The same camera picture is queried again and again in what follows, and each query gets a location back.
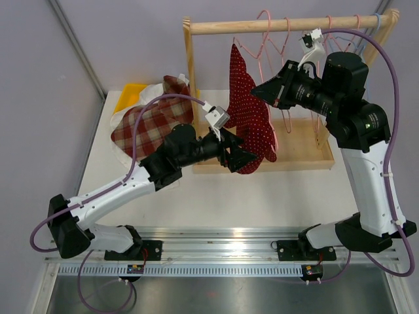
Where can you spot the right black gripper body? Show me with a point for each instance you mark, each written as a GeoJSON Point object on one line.
{"type": "Point", "coordinates": [300, 90]}

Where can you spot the red plaid skirt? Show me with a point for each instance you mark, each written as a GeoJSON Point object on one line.
{"type": "Point", "coordinates": [157, 121]}

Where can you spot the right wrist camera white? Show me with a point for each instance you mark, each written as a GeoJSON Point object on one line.
{"type": "Point", "coordinates": [312, 46]}

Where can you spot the yellow plastic bin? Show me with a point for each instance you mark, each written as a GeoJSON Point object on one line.
{"type": "Point", "coordinates": [129, 96]}

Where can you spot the red polka dot skirt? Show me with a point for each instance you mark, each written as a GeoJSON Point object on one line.
{"type": "Point", "coordinates": [249, 115]}

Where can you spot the pink hanger of white skirt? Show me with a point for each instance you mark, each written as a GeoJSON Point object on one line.
{"type": "Point", "coordinates": [316, 120]}

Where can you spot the white skirt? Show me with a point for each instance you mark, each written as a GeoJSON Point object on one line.
{"type": "Point", "coordinates": [131, 131]}

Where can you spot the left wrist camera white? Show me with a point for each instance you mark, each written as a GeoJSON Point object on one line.
{"type": "Point", "coordinates": [216, 117]}

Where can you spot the wooden clothes rack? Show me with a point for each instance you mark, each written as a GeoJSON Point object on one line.
{"type": "Point", "coordinates": [300, 148]}

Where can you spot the aluminium mounting rail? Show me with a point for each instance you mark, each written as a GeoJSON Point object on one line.
{"type": "Point", "coordinates": [202, 252]}

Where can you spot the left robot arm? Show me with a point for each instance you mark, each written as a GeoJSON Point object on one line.
{"type": "Point", "coordinates": [74, 226]}

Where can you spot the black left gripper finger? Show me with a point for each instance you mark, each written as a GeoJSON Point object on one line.
{"type": "Point", "coordinates": [231, 140]}
{"type": "Point", "coordinates": [239, 158]}

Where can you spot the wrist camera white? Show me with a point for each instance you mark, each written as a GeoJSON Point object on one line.
{"type": "Point", "coordinates": [216, 117]}
{"type": "Point", "coordinates": [312, 46]}

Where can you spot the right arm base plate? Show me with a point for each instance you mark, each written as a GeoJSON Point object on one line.
{"type": "Point", "coordinates": [293, 251]}

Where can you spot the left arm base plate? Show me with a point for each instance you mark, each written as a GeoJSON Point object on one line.
{"type": "Point", "coordinates": [151, 250]}

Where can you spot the pink hanger of lemon skirt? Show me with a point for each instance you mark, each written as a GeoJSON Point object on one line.
{"type": "Point", "coordinates": [353, 45]}

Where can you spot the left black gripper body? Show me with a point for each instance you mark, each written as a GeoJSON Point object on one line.
{"type": "Point", "coordinates": [223, 154]}

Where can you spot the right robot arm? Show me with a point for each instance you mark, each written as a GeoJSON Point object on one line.
{"type": "Point", "coordinates": [362, 132]}

